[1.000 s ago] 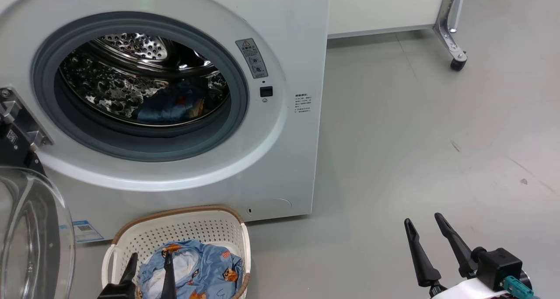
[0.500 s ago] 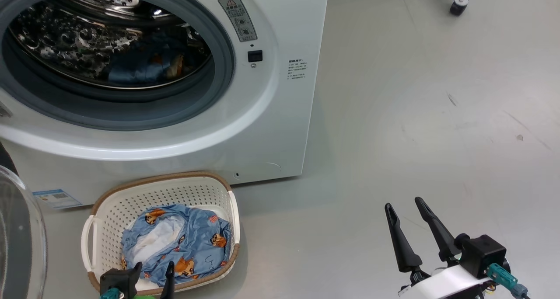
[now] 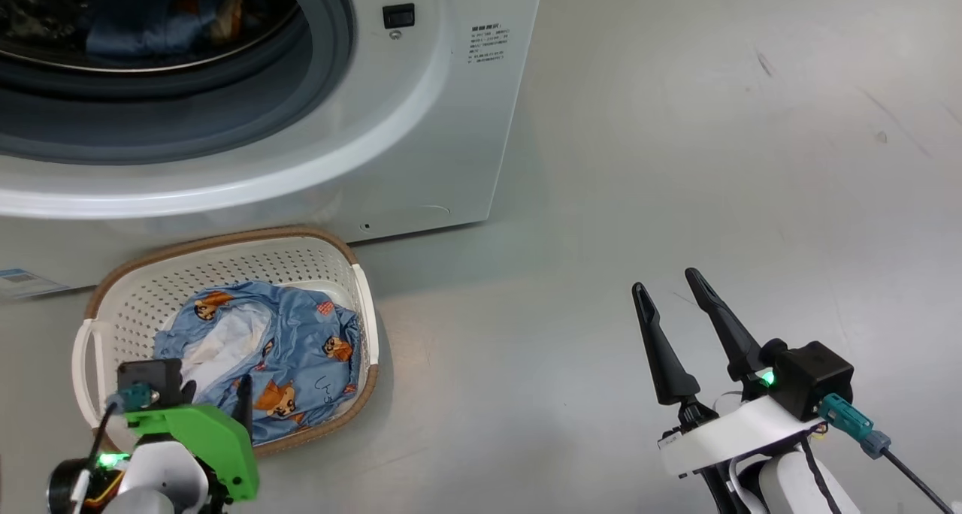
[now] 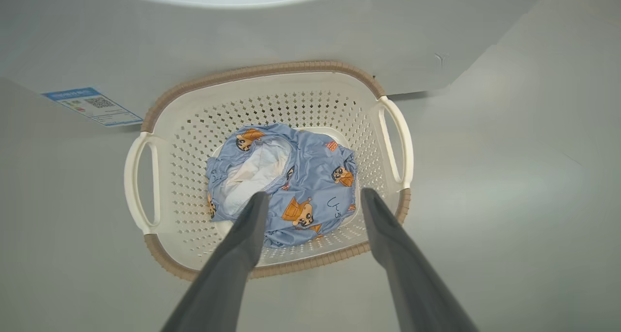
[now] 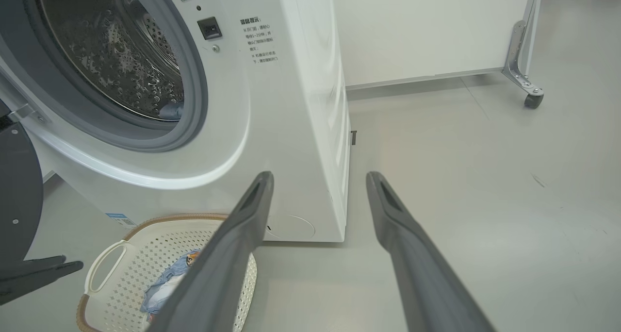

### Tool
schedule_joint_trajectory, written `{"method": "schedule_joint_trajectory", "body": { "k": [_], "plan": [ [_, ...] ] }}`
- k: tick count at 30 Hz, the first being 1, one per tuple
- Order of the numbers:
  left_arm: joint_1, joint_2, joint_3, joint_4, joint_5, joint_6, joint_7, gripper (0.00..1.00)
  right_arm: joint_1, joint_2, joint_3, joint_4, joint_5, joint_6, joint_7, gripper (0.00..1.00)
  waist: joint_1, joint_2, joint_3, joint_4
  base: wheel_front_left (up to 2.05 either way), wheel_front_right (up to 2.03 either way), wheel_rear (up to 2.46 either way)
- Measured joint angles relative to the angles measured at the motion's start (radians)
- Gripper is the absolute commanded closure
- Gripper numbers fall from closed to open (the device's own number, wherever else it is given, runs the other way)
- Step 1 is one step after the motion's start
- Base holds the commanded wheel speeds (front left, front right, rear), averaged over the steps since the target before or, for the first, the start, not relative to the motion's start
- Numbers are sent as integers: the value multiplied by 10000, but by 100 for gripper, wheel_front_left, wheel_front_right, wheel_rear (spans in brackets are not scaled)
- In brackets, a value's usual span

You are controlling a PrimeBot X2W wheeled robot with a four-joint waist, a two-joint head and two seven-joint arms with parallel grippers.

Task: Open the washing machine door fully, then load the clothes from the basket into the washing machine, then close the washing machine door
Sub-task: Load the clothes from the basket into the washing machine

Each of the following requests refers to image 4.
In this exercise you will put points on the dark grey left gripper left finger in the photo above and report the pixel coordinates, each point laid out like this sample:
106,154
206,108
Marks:
223,283

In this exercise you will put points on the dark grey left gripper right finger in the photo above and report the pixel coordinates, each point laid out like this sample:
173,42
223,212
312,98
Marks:
412,283

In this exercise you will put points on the blue cartoon print garment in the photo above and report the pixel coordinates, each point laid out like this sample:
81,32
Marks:
315,186

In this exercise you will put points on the cream perforated basket brown rim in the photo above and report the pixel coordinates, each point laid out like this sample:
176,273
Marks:
271,82

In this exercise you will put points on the white front-load washing machine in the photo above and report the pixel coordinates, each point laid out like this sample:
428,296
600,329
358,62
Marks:
291,31

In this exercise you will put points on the blue energy label sticker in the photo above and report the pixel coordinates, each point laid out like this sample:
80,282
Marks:
92,106

